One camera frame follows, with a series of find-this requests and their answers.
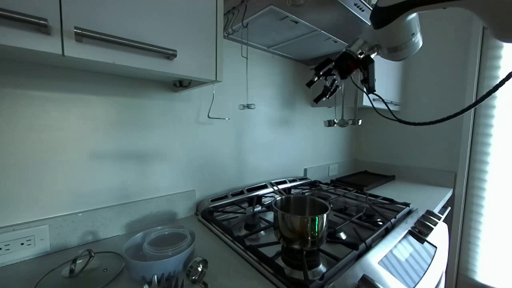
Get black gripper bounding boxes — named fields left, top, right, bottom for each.
left=304, top=49, right=375, bottom=106

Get stainless steel range hood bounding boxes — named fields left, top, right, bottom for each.
left=223, top=0, right=383, bottom=68

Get hanging metal ladle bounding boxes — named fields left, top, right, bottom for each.
left=324, top=101, right=340, bottom=130
left=336, top=85, right=352, bottom=130
left=349, top=82, right=365, bottom=129

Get black griddle plate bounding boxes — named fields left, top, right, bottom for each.
left=330, top=170, right=397, bottom=194

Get small under-cabinet fitting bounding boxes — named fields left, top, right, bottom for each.
left=172, top=79, right=196, bottom=92

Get stainless steel pot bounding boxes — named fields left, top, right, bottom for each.
left=272, top=194, right=333, bottom=271

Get stainless steel gas stove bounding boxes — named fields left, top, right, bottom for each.
left=196, top=175, right=453, bottom=288

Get wide white cabinet door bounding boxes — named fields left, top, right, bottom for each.
left=60, top=0, right=221, bottom=84

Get white window blind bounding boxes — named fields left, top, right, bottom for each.
left=458, top=31, right=512, bottom=288

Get small round metal utensil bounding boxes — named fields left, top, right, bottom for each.
left=184, top=257, right=212, bottom=285

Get white bowl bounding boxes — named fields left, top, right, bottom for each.
left=124, top=225, right=197, bottom=282

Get metal utensil cluster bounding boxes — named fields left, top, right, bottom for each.
left=143, top=273, right=186, bottom=288

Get narrow white cabinet door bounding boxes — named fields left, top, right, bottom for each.
left=0, top=0, right=64, bottom=57

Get glass pot lid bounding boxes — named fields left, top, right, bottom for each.
left=32, top=249, right=128, bottom=288

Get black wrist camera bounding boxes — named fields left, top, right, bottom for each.
left=360, top=53, right=378, bottom=97

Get wire hanger on hood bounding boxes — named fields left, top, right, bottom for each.
left=223, top=0, right=253, bottom=37

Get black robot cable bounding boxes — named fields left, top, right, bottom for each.
left=349, top=69, right=512, bottom=129

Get L-shaped metal wall hook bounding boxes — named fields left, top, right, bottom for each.
left=207, top=93, right=232, bottom=124

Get long metal cabinet handle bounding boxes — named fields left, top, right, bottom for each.
left=72, top=26, right=180, bottom=61

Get short metal cabinet handle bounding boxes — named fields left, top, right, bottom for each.
left=0, top=7, right=53, bottom=36

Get white wall power outlet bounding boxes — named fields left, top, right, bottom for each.
left=0, top=223, right=52, bottom=269

